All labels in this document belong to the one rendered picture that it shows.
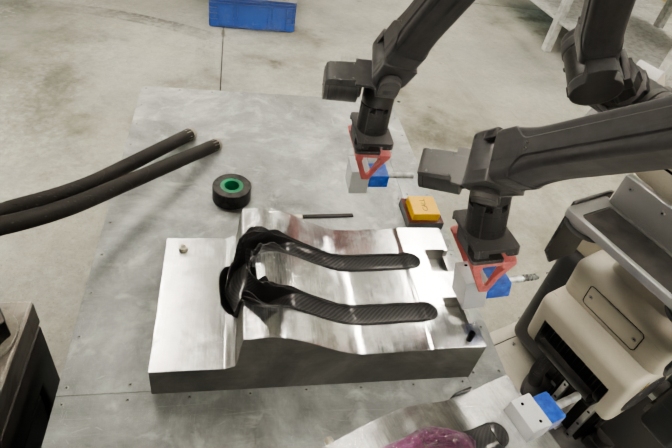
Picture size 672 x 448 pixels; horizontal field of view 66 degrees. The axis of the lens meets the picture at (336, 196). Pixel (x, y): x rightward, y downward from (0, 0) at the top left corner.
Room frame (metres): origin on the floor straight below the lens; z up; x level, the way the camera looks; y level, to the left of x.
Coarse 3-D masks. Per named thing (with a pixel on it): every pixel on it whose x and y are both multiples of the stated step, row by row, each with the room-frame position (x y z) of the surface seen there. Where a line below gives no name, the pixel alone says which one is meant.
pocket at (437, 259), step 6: (426, 252) 0.68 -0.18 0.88; (432, 252) 0.68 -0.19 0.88; (438, 252) 0.68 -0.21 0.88; (444, 252) 0.68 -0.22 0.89; (432, 258) 0.68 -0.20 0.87; (438, 258) 0.69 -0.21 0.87; (444, 258) 0.68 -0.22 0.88; (432, 264) 0.67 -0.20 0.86; (438, 264) 0.67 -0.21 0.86; (444, 264) 0.67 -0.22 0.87; (432, 270) 0.65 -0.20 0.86; (438, 270) 0.66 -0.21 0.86; (444, 270) 0.66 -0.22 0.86; (450, 270) 0.65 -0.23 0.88
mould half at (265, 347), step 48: (192, 240) 0.61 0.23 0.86; (336, 240) 0.66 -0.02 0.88; (384, 240) 0.68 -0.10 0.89; (432, 240) 0.70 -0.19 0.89; (192, 288) 0.51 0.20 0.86; (336, 288) 0.55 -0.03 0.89; (384, 288) 0.57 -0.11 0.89; (432, 288) 0.59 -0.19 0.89; (192, 336) 0.43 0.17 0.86; (240, 336) 0.41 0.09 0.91; (288, 336) 0.41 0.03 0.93; (336, 336) 0.45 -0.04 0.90; (384, 336) 0.48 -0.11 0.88; (432, 336) 0.49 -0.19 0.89; (480, 336) 0.51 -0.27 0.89; (192, 384) 0.37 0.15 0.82; (240, 384) 0.39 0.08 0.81; (288, 384) 0.41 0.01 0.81
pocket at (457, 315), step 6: (444, 300) 0.57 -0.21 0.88; (450, 300) 0.58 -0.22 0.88; (456, 300) 0.58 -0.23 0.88; (450, 306) 0.58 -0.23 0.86; (456, 306) 0.58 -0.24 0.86; (450, 312) 0.57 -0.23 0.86; (456, 312) 0.57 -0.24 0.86; (462, 312) 0.57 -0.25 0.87; (450, 318) 0.55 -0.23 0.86; (456, 318) 0.56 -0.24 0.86; (462, 318) 0.56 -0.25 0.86; (468, 318) 0.55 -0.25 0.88
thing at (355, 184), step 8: (352, 160) 0.81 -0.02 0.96; (352, 168) 0.78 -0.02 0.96; (368, 168) 0.79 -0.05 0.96; (384, 168) 0.82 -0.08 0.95; (352, 176) 0.77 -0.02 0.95; (360, 176) 0.78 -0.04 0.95; (376, 176) 0.79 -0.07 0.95; (384, 176) 0.79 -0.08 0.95; (392, 176) 0.81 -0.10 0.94; (400, 176) 0.82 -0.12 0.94; (408, 176) 0.82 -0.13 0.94; (352, 184) 0.78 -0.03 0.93; (360, 184) 0.78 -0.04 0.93; (368, 184) 0.79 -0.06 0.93; (376, 184) 0.79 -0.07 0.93; (384, 184) 0.79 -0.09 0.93; (352, 192) 0.78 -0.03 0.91; (360, 192) 0.78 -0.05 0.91
